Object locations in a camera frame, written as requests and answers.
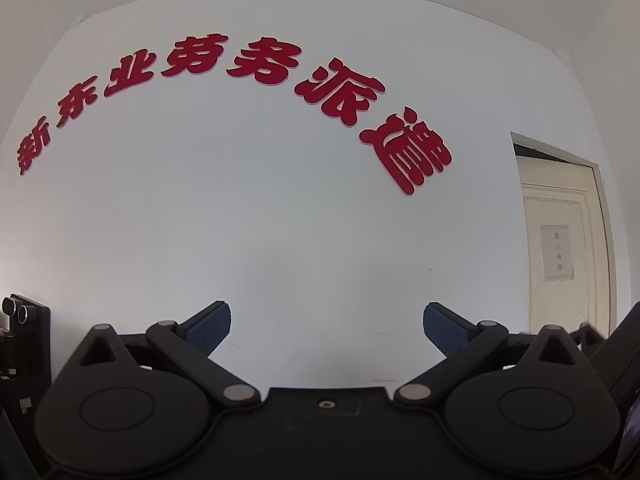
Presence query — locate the paper notice on door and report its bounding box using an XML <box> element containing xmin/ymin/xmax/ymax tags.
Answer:
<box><xmin>540</xmin><ymin>224</ymin><xmax>574</xmax><ymax>282</ymax></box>

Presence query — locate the red wall lettering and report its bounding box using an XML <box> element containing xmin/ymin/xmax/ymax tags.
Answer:
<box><xmin>1</xmin><ymin>30</ymin><xmax>454</xmax><ymax>196</ymax></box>

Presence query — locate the black camera device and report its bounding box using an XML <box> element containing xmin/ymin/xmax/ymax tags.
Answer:
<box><xmin>1</xmin><ymin>294</ymin><xmax>52</xmax><ymax>415</ymax></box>

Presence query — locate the cream panelled door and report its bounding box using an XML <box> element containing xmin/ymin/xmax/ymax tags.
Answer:
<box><xmin>512</xmin><ymin>133</ymin><xmax>616</xmax><ymax>336</ymax></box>

